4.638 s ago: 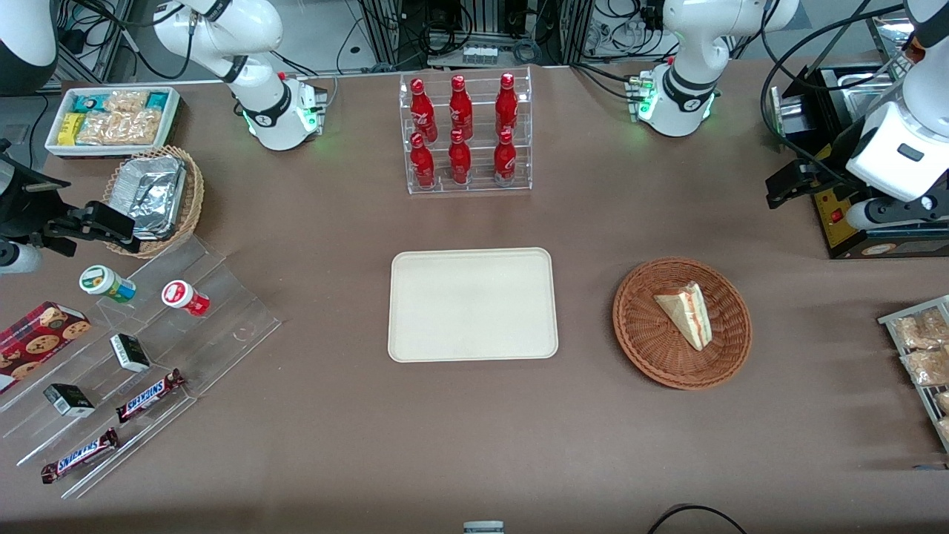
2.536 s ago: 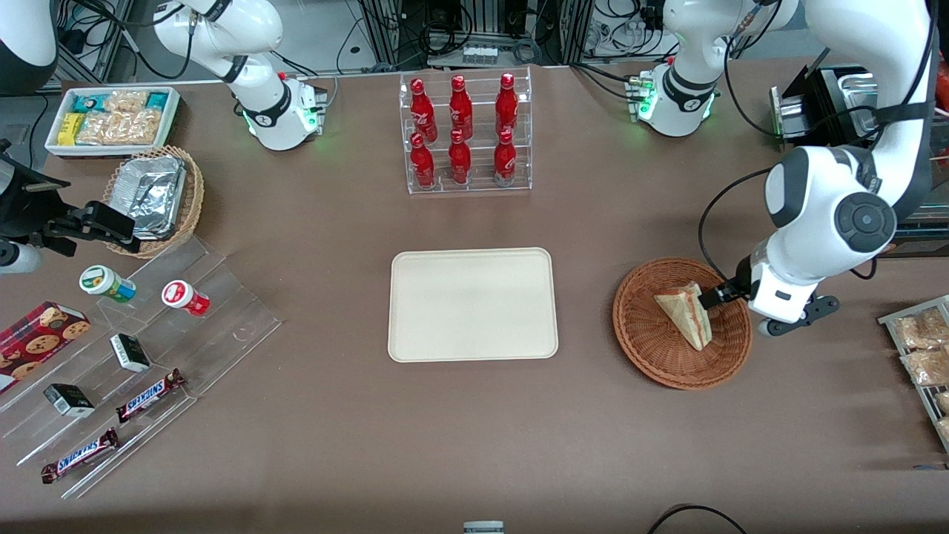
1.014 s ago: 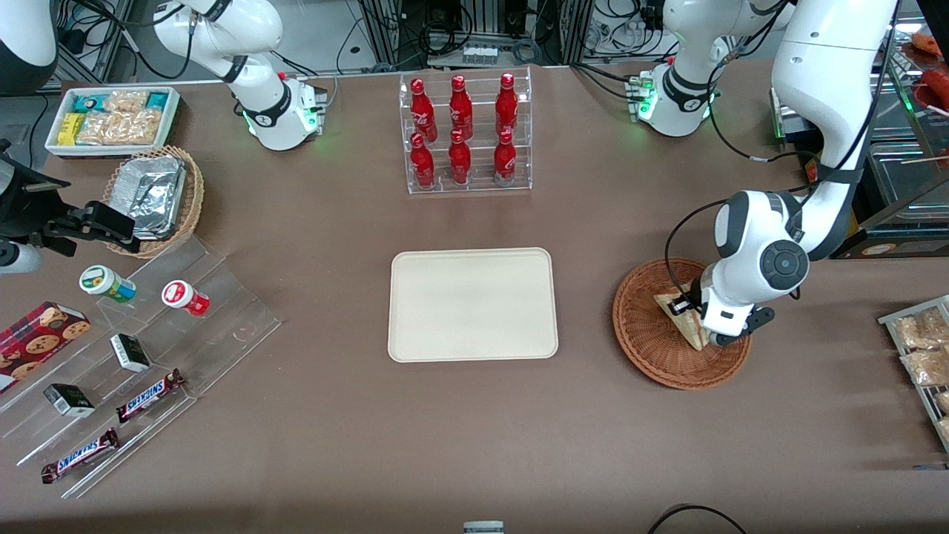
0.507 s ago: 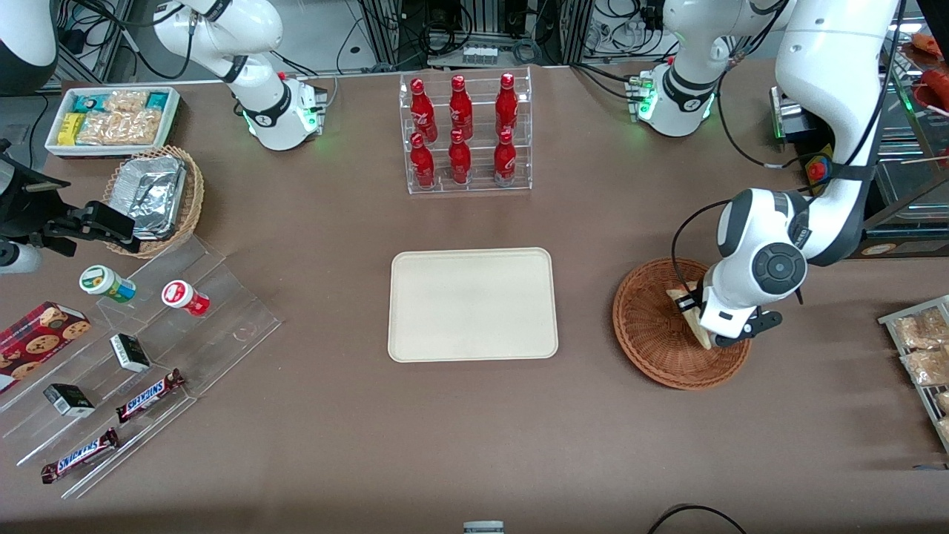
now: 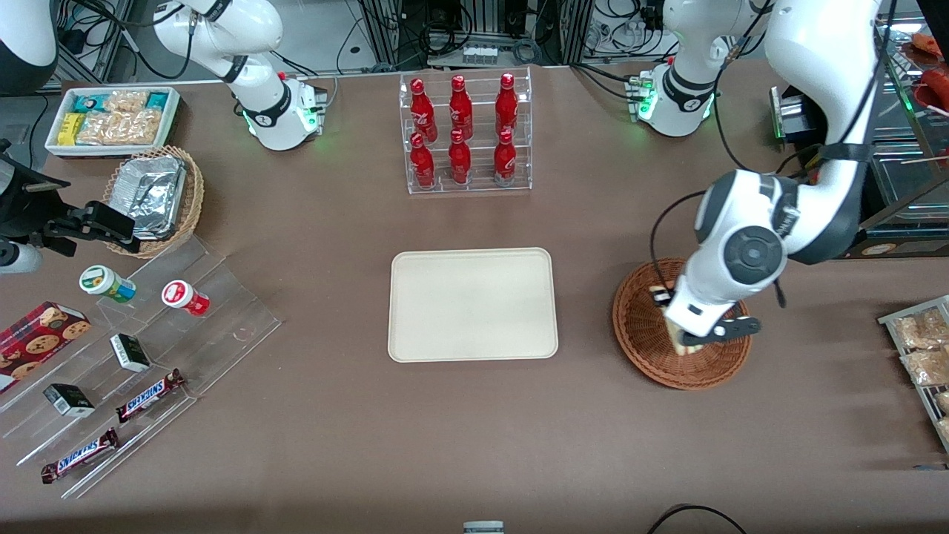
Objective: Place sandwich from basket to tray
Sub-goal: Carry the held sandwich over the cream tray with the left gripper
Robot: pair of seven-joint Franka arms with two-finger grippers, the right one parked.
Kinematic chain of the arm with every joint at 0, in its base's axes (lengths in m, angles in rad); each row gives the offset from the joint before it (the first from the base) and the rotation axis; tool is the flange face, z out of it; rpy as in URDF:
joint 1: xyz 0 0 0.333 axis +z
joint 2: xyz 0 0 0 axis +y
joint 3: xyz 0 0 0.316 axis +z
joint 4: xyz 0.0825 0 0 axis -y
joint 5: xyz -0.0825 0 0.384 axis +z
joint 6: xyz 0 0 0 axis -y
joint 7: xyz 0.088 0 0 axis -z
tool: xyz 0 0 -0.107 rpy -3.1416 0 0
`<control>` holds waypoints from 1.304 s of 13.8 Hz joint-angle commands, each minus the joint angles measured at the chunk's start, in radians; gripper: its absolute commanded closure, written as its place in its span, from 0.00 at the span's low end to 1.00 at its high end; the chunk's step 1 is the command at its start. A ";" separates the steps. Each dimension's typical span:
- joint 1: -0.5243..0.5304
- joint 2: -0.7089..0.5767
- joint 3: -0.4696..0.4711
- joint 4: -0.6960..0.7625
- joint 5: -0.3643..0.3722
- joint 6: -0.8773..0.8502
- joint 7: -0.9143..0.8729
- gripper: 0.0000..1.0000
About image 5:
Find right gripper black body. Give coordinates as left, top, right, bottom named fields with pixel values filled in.
left=0, top=145, right=97, bottom=242

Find sandwich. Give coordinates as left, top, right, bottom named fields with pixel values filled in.
left=649, top=284, right=707, bottom=357

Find clear acrylic stepped stand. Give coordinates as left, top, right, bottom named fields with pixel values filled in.
left=0, top=319, right=199, bottom=500
left=93, top=236, right=283, bottom=398

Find clear acrylic bottle rack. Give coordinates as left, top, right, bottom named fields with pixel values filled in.
left=398, top=66, right=534, bottom=196

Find light wicker basket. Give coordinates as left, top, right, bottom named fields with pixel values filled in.
left=103, top=145, right=205, bottom=260

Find Snickers chocolate bar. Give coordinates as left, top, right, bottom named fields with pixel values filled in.
left=115, top=369, right=186, bottom=424
left=41, top=428, right=120, bottom=485

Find black table cable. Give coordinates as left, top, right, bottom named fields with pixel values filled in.
left=647, top=504, right=747, bottom=534

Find small clear cracker bag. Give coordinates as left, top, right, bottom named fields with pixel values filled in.
left=102, top=90, right=149, bottom=113

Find dark green small box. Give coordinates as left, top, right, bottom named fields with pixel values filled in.
left=110, top=333, right=151, bottom=373
left=43, top=383, right=96, bottom=418

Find red chocolate chip cookie box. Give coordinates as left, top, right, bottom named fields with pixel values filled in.
left=0, top=300, right=91, bottom=395

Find red lid yogurt cup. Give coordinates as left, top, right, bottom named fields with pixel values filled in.
left=162, top=280, right=211, bottom=317

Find white plastic snack bin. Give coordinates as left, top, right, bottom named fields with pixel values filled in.
left=44, top=86, right=182, bottom=159

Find glass display case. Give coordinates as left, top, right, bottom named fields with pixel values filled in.
left=853, top=11, right=949, bottom=260

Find large clear cracker bag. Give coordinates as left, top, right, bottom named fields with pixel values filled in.
left=78, top=110, right=162, bottom=146

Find green lid sunflower cup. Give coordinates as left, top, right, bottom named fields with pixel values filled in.
left=79, top=265, right=137, bottom=304

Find red cola bottle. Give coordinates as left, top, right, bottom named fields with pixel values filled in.
left=495, top=73, right=518, bottom=138
left=449, top=75, right=474, bottom=140
left=493, top=128, right=517, bottom=184
left=410, top=78, right=438, bottom=142
left=448, top=128, right=472, bottom=185
left=410, top=132, right=436, bottom=188

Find cream rectangular tray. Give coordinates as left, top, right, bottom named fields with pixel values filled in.
left=388, top=248, right=559, bottom=364

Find brown wicker basket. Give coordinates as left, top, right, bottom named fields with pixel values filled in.
left=612, top=257, right=753, bottom=391

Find white cylindrical object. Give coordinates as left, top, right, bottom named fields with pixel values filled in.
left=0, top=241, right=43, bottom=275

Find silver foil packets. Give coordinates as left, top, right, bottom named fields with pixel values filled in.
left=111, top=156, right=187, bottom=240

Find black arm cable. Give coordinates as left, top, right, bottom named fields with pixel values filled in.
left=650, top=190, right=707, bottom=291

